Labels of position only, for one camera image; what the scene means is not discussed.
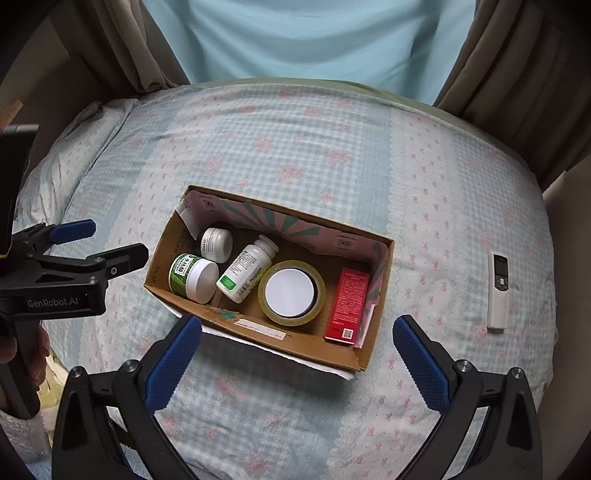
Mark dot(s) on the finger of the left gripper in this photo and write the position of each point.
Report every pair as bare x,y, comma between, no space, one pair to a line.
73,231
122,260

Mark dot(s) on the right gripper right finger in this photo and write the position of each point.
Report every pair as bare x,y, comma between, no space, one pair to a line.
430,365

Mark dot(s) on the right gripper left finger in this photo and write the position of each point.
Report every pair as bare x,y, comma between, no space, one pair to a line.
165,362

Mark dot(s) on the green label white jar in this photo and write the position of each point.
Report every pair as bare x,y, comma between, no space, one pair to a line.
193,278

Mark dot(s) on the small white black-lid jar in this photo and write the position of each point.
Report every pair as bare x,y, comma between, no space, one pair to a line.
216,245

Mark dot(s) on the red cosmetic carton box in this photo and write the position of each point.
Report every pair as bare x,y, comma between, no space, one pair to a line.
348,305

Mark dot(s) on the white round cream jar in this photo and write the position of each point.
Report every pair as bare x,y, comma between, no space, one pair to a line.
290,293

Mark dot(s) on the person's left hand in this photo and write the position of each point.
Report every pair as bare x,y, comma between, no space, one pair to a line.
35,359

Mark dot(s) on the white air conditioner remote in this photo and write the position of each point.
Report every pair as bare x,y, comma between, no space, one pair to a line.
498,294

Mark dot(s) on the checked floral bed quilt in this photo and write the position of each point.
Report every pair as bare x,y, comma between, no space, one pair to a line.
446,194

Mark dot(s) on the white pill bottle green label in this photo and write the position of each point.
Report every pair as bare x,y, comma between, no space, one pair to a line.
242,275

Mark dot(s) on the yellow tape roll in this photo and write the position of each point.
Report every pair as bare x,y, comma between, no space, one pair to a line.
316,309

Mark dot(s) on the brown cardboard box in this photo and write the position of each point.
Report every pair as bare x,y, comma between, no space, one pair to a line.
325,245

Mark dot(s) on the brown curtain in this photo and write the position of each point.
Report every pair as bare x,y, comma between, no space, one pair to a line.
519,78

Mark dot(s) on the light blue curtain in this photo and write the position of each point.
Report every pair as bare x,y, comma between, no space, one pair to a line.
404,47

